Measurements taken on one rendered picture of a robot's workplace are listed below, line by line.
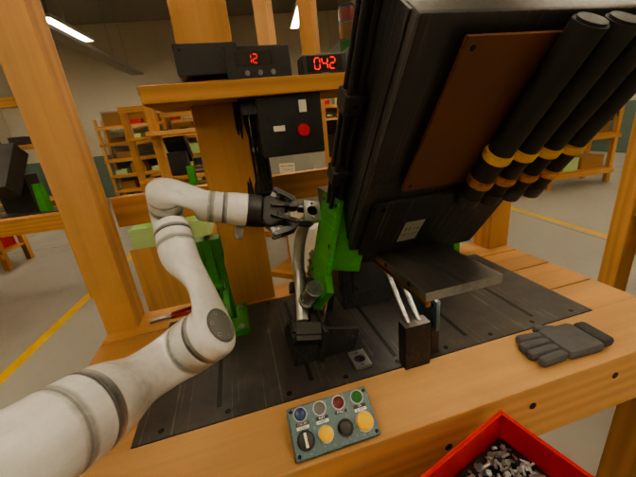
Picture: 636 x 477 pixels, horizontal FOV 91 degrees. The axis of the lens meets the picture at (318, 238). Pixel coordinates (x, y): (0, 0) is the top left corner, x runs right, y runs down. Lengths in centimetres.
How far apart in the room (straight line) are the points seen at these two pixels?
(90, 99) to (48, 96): 1062
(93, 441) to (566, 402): 83
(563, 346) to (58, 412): 85
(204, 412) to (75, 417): 39
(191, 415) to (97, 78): 1115
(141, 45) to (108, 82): 141
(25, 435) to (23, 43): 87
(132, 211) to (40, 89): 36
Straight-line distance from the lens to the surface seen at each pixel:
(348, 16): 109
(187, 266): 60
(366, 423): 62
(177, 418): 77
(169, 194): 69
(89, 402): 40
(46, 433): 39
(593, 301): 118
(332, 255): 66
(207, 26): 100
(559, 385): 84
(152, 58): 1120
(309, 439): 61
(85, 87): 1172
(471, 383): 76
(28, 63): 107
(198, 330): 52
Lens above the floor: 141
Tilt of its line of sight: 20 degrees down
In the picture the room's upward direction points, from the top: 6 degrees counter-clockwise
